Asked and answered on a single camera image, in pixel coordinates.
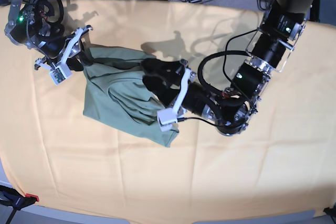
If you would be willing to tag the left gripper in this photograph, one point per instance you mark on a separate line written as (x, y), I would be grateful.
(181, 92)

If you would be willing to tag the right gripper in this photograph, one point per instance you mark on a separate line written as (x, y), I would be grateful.
(79, 55)

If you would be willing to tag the green T-shirt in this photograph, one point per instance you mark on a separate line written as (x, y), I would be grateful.
(116, 96)

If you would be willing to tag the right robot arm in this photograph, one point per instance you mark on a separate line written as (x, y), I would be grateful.
(38, 24)

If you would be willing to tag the orange table cloth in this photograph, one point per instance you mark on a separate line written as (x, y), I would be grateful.
(284, 162)

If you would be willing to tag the black red table clamp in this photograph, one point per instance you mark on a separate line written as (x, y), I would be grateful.
(12, 198)

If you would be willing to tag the black corner clamp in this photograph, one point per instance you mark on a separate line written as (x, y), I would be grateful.
(330, 211)

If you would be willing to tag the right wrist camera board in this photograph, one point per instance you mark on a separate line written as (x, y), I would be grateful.
(60, 74)

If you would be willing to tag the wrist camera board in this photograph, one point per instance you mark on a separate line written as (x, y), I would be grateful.
(166, 118)
(60, 74)

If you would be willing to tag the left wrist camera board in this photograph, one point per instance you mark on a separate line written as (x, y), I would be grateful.
(166, 118)

